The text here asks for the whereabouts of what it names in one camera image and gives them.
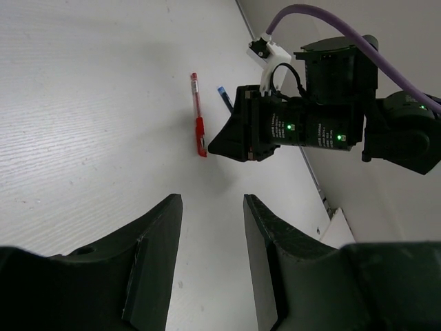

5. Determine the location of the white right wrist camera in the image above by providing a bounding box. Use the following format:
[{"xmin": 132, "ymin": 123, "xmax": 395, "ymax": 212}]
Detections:
[{"xmin": 247, "ymin": 32, "xmax": 292, "ymax": 97}]

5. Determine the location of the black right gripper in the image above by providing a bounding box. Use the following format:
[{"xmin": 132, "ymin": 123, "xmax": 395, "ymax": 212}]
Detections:
[{"xmin": 208, "ymin": 85, "xmax": 307, "ymax": 162}]

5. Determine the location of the red gel pen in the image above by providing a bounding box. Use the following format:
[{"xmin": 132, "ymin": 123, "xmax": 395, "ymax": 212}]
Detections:
[{"xmin": 190, "ymin": 72, "xmax": 207, "ymax": 157}]

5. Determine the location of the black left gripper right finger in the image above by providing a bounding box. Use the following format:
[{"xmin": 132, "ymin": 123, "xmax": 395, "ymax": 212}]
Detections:
[{"xmin": 243, "ymin": 194, "xmax": 440, "ymax": 330}]

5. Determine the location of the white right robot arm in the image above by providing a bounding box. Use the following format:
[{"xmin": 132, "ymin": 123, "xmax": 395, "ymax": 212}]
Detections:
[{"xmin": 208, "ymin": 35, "xmax": 440, "ymax": 330}]

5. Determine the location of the purple gel pen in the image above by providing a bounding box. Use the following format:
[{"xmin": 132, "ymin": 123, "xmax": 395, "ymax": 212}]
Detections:
[{"xmin": 217, "ymin": 86, "xmax": 234, "ymax": 113}]

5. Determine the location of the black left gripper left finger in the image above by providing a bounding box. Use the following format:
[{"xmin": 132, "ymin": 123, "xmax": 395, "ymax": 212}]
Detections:
[{"xmin": 1, "ymin": 194, "xmax": 183, "ymax": 330}]

